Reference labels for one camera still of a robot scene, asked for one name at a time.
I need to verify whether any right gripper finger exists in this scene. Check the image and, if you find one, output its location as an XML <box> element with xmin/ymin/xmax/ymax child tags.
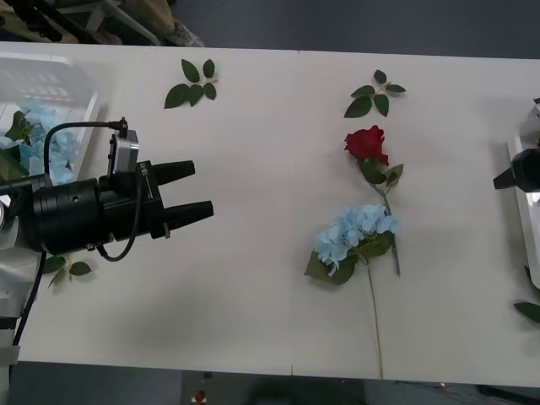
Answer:
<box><xmin>510</xmin><ymin>147</ymin><xmax>540</xmax><ymax>168</ymax></box>
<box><xmin>493</xmin><ymin>162</ymin><xmax>540</xmax><ymax>192</ymax></box>

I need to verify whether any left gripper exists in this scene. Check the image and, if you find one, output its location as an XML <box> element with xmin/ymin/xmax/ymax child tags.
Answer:
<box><xmin>100</xmin><ymin>159</ymin><xmax>215</xmax><ymax>241</ymax></box>

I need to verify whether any shallow white plastic box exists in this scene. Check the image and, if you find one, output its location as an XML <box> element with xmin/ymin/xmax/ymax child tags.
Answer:
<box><xmin>505</xmin><ymin>97</ymin><xmax>540</xmax><ymax>292</ymax></box>
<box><xmin>0</xmin><ymin>52</ymin><xmax>103</xmax><ymax>189</ymax></box>

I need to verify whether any green leaf twig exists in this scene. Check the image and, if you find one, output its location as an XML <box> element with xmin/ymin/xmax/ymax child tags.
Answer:
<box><xmin>163</xmin><ymin>57</ymin><xmax>219</xmax><ymax>110</ymax></box>
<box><xmin>41</xmin><ymin>254</ymin><xmax>93</xmax><ymax>290</ymax></box>
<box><xmin>343</xmin><ymin>69</ymin><xmax>408</xmax><ymax>119</ymax></box>
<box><xmin>513</xmin><ymin>300</ymin><xmax>540</xmax><ymax>326</ymax></box>

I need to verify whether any person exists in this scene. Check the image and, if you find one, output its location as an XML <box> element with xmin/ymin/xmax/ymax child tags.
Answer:
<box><xmin>143</xmin><ymin>0</ymin><xmax>207</xmax><ymax>47</ymax></box>

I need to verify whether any red rose with green stem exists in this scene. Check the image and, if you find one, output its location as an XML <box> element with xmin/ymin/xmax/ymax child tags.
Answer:
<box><xmin>344</xmin><ymin>124</ymin><xmax>405</xmax><ymax>278</ymax></box>

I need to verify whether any black tripod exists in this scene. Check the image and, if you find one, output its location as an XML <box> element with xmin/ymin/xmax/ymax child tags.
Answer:
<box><xmin>0</xmin><ymin>0</ymin><xmax>105</xmax><ymax>43</ymax></box>

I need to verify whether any white metal frame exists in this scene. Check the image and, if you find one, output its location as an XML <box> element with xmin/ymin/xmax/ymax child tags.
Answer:
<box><xmin>95</xmin><ymin>0</ymin><xmax>162</xmax><ymax>46</ymax></box>

